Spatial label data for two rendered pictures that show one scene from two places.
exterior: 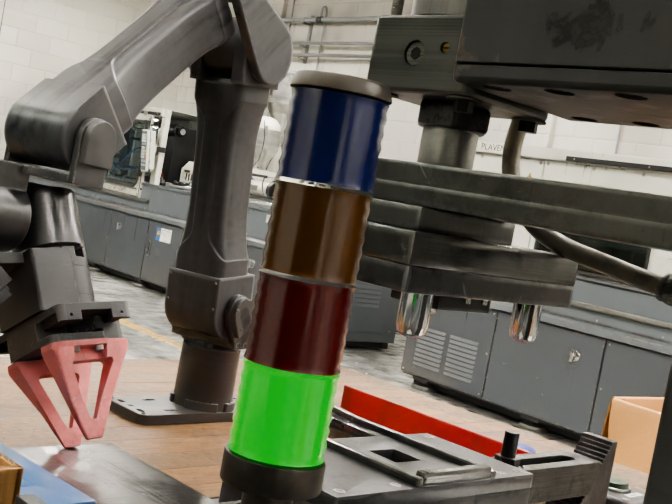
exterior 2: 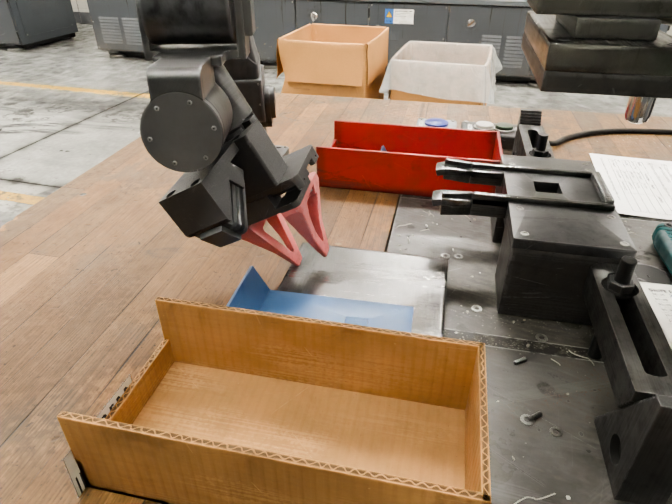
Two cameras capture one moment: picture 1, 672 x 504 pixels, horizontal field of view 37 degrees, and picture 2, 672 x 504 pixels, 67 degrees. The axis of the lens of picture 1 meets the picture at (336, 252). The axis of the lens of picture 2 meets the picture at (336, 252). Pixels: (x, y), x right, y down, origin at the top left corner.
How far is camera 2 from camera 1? 55 cm
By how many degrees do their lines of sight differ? 42
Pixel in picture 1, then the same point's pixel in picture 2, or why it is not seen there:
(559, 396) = not seen: hidden behind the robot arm
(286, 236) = not seen: outside the picture
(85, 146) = (248, 16)
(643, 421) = (299, 48)
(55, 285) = (271, 158)
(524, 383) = not seen: hidden behind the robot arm
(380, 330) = (66, 25)
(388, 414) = (376, 131)
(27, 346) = (261, 214)
